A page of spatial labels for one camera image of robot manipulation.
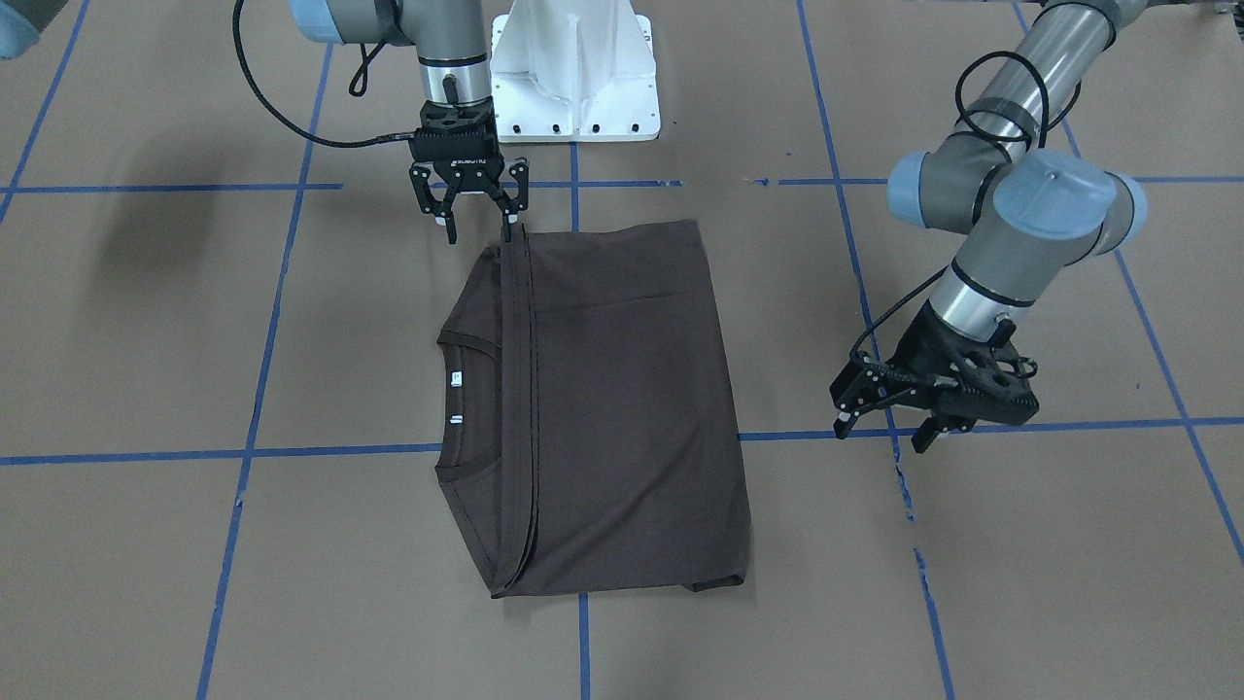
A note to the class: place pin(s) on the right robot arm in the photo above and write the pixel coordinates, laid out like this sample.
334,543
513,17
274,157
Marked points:
449,37

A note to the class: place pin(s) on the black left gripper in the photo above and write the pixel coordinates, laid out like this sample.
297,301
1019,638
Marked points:
919,347

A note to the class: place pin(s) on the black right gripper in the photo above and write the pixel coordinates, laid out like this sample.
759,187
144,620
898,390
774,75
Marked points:
457,152

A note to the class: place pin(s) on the white pedestal column base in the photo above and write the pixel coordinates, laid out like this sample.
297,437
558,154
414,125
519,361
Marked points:
574,71

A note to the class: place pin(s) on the brown t-shirt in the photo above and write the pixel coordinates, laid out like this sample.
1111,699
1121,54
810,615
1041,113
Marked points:
590,439

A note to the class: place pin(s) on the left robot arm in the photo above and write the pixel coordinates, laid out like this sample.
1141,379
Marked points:
1025,211

